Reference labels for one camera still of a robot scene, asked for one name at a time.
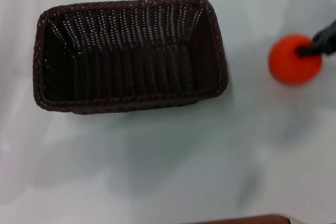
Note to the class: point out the orange fruit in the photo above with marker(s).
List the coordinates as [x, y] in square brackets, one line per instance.
[288, 64]

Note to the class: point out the brown wooden edge piece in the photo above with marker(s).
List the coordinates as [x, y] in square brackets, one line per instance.
[249, 220]

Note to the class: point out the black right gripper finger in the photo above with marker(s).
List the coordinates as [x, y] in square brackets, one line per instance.
[309, 50]

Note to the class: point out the dark brown woven basket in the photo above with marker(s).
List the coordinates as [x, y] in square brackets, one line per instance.
[131, 72]

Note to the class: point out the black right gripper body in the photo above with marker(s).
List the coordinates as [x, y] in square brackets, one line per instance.
[326, 37]

